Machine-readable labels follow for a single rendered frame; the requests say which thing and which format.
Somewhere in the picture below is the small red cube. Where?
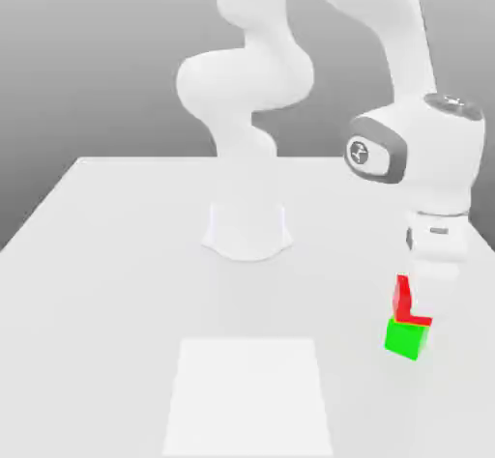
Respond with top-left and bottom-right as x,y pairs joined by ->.
392,272 -> 433,328

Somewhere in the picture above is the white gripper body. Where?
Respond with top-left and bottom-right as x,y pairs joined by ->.
411,258 -> 462,287

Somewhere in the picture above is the small green cube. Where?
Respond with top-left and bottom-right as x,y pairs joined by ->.
383,317 -> 431,362

